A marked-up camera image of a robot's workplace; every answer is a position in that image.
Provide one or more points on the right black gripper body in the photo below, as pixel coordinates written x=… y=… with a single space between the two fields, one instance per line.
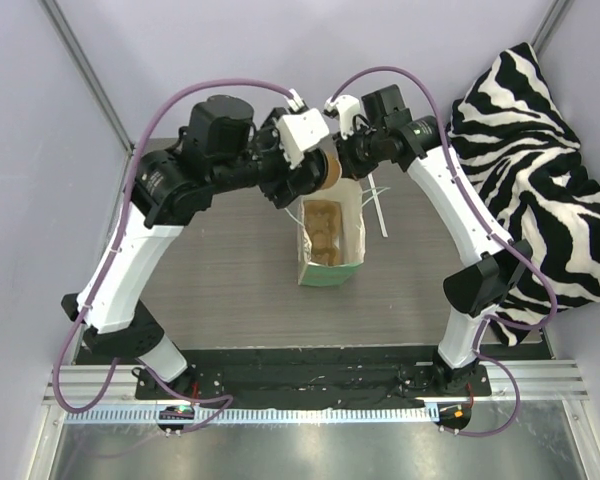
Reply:
x=353 y=156

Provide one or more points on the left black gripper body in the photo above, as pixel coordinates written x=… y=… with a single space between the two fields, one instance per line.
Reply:
x=290 y=183

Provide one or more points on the brown paper coffee cup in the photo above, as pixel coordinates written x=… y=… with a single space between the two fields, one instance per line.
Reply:
x=333 y=171

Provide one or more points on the green paper gift bag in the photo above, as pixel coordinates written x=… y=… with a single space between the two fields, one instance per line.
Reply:
x=352 y=197

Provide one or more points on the brown cardboard cup carrier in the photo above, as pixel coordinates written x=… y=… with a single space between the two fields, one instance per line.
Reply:
x=323 y=225

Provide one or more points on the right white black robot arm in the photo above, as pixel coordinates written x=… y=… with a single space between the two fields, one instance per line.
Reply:
x=379 y=127

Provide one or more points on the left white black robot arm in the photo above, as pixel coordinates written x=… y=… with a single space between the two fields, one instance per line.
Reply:
x=220 y=150

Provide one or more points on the white wrapped straw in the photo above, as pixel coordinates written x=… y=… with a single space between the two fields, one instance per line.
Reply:
x=380 y=207

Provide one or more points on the zebra print blanket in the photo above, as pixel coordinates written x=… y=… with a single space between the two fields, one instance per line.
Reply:
x=525 y=162

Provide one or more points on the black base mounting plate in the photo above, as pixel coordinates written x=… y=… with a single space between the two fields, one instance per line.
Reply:
x=360 y=377

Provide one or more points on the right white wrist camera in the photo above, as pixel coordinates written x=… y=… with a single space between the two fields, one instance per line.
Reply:
x=344 y=108

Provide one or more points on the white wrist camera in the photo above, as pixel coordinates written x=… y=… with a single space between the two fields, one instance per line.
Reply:
x=300 y=131
x=344 y=108

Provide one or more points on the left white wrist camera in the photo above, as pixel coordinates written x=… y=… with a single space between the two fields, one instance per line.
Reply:
x=300 y=131

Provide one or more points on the white slotted cable duct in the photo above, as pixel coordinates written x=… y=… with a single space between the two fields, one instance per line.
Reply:
x=174 y=414

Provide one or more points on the aluminium frame rail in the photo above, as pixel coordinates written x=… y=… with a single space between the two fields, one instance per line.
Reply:
x=537 y=380

